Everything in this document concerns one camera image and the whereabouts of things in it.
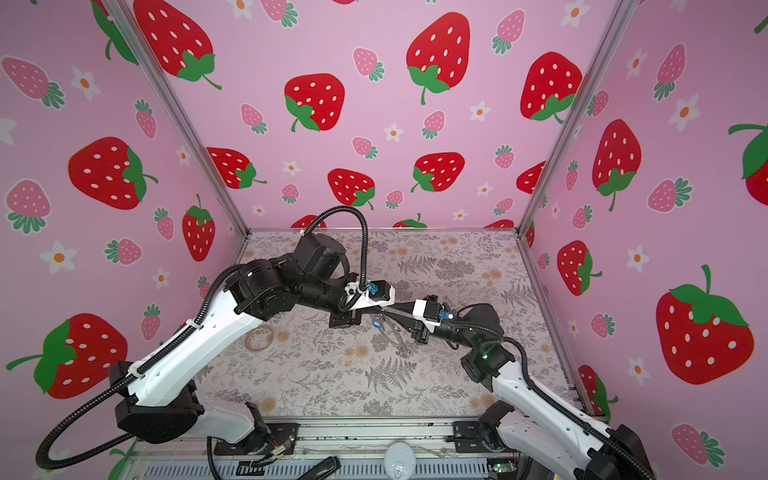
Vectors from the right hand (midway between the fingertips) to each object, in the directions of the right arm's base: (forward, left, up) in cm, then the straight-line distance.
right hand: (386, 306), depth 61 cm
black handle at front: (-27, +12, -28) cm, 41 cm away
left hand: (0, +1, +1) cm, 1 cm away
